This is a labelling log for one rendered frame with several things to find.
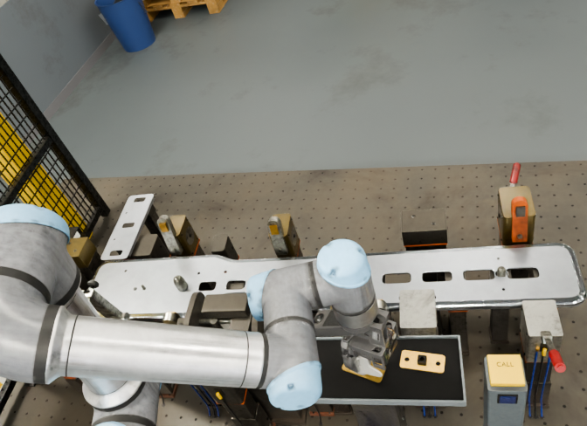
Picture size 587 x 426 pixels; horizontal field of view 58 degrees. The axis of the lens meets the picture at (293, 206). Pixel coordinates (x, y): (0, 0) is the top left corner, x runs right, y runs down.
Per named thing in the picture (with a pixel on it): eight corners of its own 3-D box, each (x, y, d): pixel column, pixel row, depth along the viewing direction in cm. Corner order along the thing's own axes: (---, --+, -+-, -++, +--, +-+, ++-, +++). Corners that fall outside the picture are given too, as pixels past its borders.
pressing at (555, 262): (569, 235, 137) (569, 231, 136) (591, 310, 122) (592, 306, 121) (101, 262, 173) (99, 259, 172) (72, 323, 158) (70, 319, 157)
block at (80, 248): (137, 299, 197) (87, 236, 172) (130, 318, 192) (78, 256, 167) (118, 300, 199) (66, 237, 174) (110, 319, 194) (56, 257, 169)
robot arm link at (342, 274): (307, 242, 83) (361, 229, 82) (321, 283, 91) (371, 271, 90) (314, 282, 78) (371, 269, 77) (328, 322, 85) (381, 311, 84)
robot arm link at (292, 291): (245, 325, 77) (319, 308, 76) (243, 264, 85) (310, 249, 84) (260, 352, 83) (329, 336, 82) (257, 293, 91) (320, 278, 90)
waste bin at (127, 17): (131, 32, 547) (106, -19, 510) (169, 27, 533) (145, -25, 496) (112, 57, 517) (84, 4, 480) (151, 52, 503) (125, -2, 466)
